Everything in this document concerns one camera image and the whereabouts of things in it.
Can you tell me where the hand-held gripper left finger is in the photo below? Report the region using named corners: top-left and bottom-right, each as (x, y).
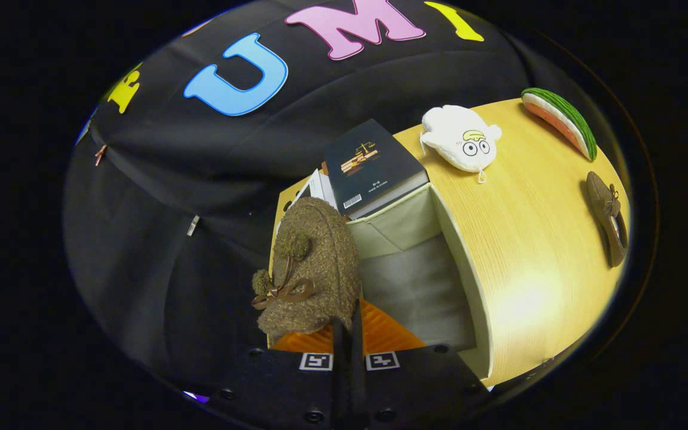
top-left (211, 317), bottom-right (350, 430)

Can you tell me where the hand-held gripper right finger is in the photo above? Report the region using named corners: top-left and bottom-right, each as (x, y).
top-left (350, 300), bottom-right (490, 430)

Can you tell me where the grey and cream storage box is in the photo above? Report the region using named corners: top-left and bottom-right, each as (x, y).
top-left (344, 182), bottom-right (495, 381)

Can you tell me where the brown fuzzy shoe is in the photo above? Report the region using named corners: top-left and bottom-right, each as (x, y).
top-left (251, 197), bottom-right (362, 342)
top-left (586, 171), bottom-right (629, 269)

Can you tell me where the black backdrop cloth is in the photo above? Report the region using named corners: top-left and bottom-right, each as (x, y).
top-left (63, 0), bottom-right (619, 396)

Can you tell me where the white portrait book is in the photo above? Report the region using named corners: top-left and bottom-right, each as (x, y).
top-left (292, 169), bottom-right (340, 211)

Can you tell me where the dark hardcover book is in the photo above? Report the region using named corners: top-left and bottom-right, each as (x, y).
top-left (322, 118), bottom-right (431, 221)

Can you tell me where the white plush toy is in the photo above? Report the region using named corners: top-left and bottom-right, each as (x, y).
top-left (420, 105), bottom-right (503, 185)

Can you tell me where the watermelon slice toy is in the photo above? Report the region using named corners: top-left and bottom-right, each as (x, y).
top-left (521, 87), bottom-right (598, 162)

